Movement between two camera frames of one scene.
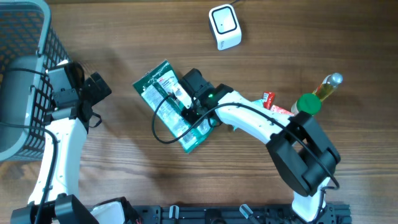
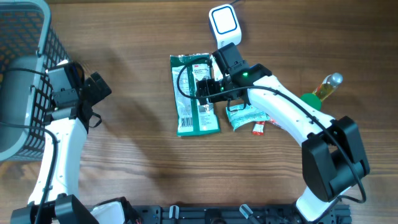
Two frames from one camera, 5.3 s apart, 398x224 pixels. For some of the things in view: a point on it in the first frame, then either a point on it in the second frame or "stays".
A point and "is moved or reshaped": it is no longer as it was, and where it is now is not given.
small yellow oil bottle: [328, 84] stays
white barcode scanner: [225, 27] stays
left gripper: [98, 94] stays
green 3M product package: [163, 91] is moved or reshaped
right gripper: [188, 116] → [213, 97]
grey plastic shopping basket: [28, 49] stays
